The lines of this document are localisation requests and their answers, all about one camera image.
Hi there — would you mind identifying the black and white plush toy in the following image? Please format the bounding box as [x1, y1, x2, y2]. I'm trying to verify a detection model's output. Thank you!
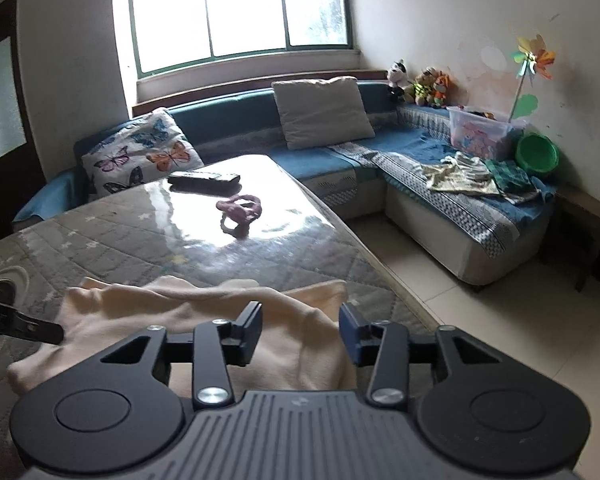
[386, 59, 412, 103]

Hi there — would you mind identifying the blue armrest towel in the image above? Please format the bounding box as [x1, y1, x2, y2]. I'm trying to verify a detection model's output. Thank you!
[12, 167, 88, 231]

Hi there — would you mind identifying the beige plain pillow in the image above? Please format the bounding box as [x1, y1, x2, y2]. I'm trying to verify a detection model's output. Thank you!
[271, 76, 376, 151]

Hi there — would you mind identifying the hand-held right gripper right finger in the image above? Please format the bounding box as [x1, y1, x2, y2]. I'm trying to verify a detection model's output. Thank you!
[339, 302, 503, 407]

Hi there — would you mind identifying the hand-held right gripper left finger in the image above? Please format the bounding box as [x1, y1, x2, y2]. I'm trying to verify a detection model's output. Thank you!
[100, 301, 265, 409]

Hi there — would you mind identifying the wooden side table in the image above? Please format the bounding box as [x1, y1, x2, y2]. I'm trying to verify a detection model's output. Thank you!
[540, 182, 600, 293]

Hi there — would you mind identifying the colourful paper pinwheel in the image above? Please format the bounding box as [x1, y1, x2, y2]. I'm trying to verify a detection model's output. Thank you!
[507, 34, 556, 123]

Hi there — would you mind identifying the green framed window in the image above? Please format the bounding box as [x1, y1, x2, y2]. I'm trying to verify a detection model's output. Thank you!
[127, 0, 358, 78]

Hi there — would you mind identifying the black remote control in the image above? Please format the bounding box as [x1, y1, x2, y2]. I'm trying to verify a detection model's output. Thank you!
[168, 171, 242, 193]

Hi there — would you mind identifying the blue corner sofa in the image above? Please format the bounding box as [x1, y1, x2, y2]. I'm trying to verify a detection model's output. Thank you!
[12, 77, 556, 286]

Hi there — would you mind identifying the yellow green plush toy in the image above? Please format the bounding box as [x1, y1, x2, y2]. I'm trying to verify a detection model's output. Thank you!
[412, 70, 437, 107]

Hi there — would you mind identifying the blue sofa blanket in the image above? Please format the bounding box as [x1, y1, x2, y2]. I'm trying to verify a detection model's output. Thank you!
[370, 129, 556, 211]

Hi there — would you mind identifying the grey patterned sofa cover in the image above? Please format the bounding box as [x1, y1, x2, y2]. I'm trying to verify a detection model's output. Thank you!
[330, 105, 556, 261]

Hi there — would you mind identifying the cream knit garment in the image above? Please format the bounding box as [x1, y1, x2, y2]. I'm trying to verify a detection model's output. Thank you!
[7, 275, 358, 396]

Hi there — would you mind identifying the clear plastic storage box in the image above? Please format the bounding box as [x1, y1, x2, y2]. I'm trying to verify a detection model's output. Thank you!
[446, 105, 528, 161]

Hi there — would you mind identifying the green plastic basin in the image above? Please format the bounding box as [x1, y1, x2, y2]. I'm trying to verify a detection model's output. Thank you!
[515, 132, 560, 176]

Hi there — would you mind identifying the butterfly print pillow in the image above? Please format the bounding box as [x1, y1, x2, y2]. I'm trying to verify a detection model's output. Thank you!
[81, 108, 204, 198]

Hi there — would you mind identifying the orange tiger plush toy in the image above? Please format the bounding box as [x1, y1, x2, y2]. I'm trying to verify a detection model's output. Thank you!
[432, 72, 454, 109]

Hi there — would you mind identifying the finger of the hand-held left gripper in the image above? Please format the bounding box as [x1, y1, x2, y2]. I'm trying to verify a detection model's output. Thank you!
[0, 297, 65, 346]

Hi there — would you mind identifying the pale yellow cloth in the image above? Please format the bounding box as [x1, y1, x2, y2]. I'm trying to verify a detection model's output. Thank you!
[420, 152, 501, 196]

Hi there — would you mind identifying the pink knitted scrunchie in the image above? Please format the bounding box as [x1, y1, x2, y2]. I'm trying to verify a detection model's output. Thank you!
[216, 192, 262, 225]

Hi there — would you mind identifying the green plaid cloth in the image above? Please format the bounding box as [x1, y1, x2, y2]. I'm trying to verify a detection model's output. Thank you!
[482, 159, 541, 205]

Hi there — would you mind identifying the dark wooden glass door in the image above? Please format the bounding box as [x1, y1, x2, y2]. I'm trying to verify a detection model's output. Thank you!
[0, 0, 46, 246]

